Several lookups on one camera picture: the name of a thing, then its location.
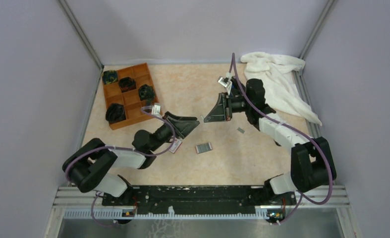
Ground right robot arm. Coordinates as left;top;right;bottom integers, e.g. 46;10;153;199
204;77;336;204

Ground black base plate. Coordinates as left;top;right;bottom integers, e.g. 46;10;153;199
102;185;296;215

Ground dark rolled tie front left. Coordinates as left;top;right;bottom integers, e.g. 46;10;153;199
102;70;118;85

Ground dark rolled tie front right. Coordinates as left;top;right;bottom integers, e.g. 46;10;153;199
105;103;126;124

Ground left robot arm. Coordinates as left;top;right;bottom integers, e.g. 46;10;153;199
62;112;200;205

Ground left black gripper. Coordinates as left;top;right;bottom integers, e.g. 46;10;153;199
150;111;200;152

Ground red white staple box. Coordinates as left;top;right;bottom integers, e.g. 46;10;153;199
168;138;182;154

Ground dark rolled tie middle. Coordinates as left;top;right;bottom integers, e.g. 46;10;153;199
118;77;136;93

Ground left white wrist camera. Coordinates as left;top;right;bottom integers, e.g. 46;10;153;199
151;103;161;117

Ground orange wooden divided tray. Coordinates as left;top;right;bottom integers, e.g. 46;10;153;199
102;63;159;130

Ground dark rolled tie back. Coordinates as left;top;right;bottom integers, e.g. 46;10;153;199
138;84;155;101

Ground aluminium frame rail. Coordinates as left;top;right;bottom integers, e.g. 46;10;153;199
45;185;361;238

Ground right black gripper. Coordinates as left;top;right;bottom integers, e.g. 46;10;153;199
204;92;252;122

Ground white towel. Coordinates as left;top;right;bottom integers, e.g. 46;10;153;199
240;52;323;125

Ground dark rolled tie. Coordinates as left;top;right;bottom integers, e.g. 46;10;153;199
118;77;136;93
105;103;126;124
102;70;118;85
138;84;155;101

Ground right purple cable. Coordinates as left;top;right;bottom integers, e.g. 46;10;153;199
230;52;334;226

